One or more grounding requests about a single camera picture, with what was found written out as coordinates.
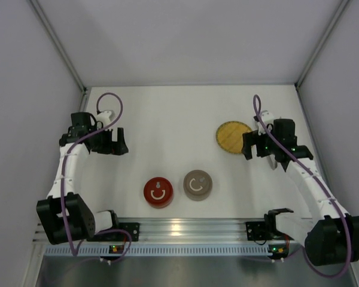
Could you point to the slotted cable duct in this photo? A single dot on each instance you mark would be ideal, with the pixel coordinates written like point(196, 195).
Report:
point(161, 250)

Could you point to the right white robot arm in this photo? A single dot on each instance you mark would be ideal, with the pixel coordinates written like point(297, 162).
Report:
point(332, 237)

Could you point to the aluminium mounting rail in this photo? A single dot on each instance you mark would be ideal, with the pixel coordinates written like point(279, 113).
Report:
point(176, 230)

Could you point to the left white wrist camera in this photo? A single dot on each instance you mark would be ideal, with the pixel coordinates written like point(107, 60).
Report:
point(104, 118)

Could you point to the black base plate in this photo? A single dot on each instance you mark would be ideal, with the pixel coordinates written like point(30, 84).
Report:
point(133, 228)
point(262, 231)

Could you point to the round bamboo plate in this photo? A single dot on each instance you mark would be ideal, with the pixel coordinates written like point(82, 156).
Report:
point(229, 136)

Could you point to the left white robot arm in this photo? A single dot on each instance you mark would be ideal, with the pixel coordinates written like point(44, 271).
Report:
point(64, 215)

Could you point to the brown-banded metal tin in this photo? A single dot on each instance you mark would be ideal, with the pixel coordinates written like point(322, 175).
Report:
point(197, 195)

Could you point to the red round lid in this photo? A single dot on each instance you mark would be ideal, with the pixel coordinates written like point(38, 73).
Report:
point(158, 188)

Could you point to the metal tongs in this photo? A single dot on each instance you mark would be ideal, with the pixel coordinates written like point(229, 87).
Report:
point(272, 162)

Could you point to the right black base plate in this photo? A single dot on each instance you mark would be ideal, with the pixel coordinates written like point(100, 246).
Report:
point(262, 231)

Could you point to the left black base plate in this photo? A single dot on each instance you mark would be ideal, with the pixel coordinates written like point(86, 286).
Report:
point(133, 228)

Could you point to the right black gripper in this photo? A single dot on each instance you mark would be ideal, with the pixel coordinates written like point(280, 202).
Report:
point(256, 143)

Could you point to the brown round lid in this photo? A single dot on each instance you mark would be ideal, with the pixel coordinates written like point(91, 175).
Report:
point(197, 180)

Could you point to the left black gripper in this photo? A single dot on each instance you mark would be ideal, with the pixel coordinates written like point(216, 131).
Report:
point(108, 142)

